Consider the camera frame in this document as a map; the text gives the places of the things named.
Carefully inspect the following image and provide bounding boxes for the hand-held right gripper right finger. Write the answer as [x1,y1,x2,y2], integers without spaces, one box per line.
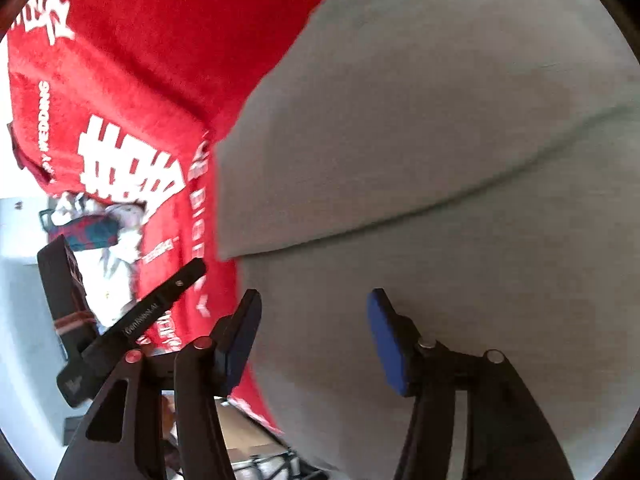
[367,288,577,480]

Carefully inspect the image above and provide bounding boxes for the cardboard box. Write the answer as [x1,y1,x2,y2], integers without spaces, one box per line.
[214,397,292,462]

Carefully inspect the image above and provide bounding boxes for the pile of mixed clothes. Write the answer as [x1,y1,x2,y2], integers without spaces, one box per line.
[40,191,152,332]

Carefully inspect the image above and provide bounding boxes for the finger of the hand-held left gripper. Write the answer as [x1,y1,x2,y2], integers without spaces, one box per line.
[55,259,208,408]

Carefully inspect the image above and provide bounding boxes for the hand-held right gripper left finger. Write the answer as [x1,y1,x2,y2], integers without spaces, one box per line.
[54,289,263,480]

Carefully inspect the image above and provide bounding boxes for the red printed blanket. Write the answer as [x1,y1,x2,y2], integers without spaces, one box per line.
[7,0,581,437]

